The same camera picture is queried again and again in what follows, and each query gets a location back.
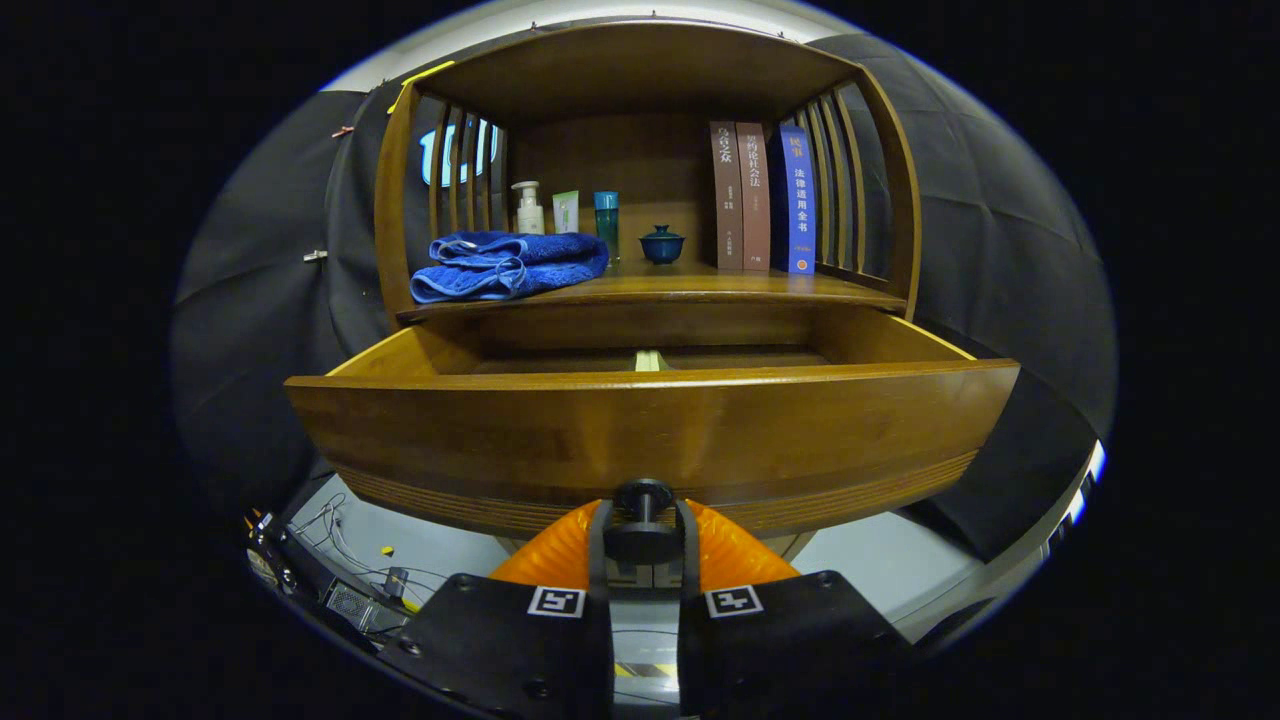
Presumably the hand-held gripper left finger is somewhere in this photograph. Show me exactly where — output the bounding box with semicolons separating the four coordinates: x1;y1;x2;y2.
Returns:
380;498;614;720

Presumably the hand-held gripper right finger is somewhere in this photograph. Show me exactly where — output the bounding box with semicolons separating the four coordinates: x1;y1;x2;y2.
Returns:
676;498;916;720

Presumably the black drawer knob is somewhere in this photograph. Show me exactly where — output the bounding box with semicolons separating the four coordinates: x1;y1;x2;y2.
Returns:
603;478;685;566

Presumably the wooden drawer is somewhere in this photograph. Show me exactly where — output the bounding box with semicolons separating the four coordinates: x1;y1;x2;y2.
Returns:
285;303;1021;541

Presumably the wooden countertop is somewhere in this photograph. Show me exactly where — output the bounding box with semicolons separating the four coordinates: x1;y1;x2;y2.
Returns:
397;262;906;323

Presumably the wooden cabinet with slatted shelf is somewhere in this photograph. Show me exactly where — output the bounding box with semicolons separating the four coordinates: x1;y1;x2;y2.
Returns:
373;22;922;561

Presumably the grey vented electronic box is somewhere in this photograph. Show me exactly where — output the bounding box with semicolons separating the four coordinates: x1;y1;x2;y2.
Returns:
322;578;406;636

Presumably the blue folded towel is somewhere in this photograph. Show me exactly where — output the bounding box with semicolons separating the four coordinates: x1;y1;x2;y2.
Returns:
410;231;610;304

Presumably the blue lidded teacup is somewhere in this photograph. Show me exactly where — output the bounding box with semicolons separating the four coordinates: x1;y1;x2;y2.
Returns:
640;225;686;266

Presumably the teal capped bottle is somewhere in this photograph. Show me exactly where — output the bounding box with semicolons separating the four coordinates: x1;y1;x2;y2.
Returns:
594;191;620;263

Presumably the white pump bottle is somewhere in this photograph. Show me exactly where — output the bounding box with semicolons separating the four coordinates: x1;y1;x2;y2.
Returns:
511;181;546;236

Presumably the reddish brown book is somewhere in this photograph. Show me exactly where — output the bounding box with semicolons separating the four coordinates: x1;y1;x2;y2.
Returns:
736;121;772;272

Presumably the dark brown book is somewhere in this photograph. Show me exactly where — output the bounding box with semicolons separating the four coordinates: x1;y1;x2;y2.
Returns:
709;121;745;271

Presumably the blue book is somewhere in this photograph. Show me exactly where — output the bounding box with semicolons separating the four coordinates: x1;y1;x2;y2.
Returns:
771;124;817;275

